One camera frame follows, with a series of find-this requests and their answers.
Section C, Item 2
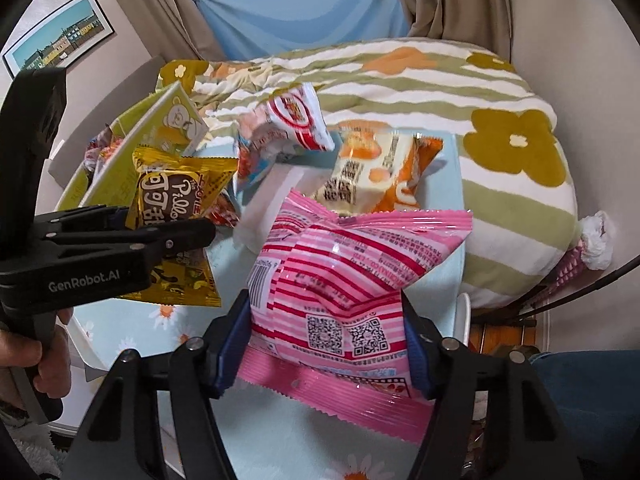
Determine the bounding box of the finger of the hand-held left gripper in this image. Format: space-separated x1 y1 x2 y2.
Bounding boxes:
54 218 217 262
32 205 129 234

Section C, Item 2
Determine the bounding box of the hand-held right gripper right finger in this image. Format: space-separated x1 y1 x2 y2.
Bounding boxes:
400 290 583 480

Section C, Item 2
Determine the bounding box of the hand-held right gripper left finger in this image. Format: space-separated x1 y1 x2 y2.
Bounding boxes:
62 290 251 480

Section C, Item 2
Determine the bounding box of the yellow brown snack packet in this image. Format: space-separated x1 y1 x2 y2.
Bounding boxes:
125 145 239 307

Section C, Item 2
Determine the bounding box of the pink striped snack packet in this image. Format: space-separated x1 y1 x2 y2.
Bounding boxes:
235 187 473 446

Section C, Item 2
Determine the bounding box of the yellow-green cardboard box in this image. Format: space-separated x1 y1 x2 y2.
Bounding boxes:
55 80 211 211

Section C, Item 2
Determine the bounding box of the person's left hand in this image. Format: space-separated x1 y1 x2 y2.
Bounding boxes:
0 309 74 397

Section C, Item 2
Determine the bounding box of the grey headboard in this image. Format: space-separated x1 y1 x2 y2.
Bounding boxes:
47 55 167 192

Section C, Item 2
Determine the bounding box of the red white round-logo packet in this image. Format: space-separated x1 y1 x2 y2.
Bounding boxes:
235 82 336 193

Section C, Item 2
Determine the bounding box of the pink patterned cone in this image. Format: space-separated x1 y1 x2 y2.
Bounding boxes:
542 237 592 307

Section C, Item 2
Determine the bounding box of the cream orange snack packet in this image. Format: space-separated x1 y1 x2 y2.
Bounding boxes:
310 127 446 217

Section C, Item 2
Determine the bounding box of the white crumpled tissue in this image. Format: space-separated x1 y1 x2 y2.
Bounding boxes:
580 210 614 269

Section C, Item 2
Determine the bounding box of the beige curtain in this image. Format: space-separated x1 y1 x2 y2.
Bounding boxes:
95 0 226 61
385 0 513 57

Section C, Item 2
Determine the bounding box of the light blue cloth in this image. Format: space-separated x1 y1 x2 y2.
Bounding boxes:
192 0 413 58

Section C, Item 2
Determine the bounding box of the striped floral blanket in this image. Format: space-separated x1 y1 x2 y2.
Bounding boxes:
157 40 578 311

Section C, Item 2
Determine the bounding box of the black cable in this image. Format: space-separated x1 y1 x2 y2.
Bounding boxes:
470 255 640 322

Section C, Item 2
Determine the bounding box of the wall poster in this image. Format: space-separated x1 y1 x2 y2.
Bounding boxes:
2 0 116 79

